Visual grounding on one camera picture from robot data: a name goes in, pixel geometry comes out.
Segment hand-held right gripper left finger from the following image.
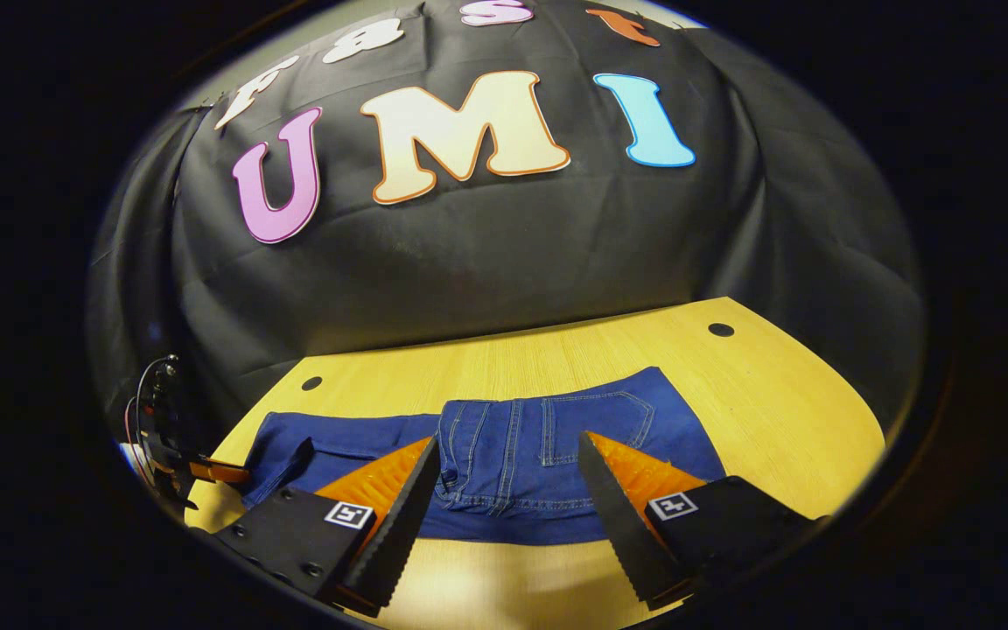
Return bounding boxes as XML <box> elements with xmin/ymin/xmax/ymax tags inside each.
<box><xmin>211</xmin><ymin>435</ymin><xmax>442</xmax><ymax>618</ymax></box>

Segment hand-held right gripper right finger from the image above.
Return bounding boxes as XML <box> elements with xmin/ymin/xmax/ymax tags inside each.
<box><xmin>577</xmin><ymin>430</ymin><xmax>829</xmax><ymax>612</ymax></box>

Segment blue jeans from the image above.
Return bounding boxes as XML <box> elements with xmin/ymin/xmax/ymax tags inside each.
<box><xmin>241</xmin><ymin>366</ymin><xmax>728</xmax><ymax>545</ymax></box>

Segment black backdrop cloth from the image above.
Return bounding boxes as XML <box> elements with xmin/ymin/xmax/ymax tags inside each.
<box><xmin>87</xmin><ymin>0</ymin><xmax>925</xmax><ymax>438</ymax></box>

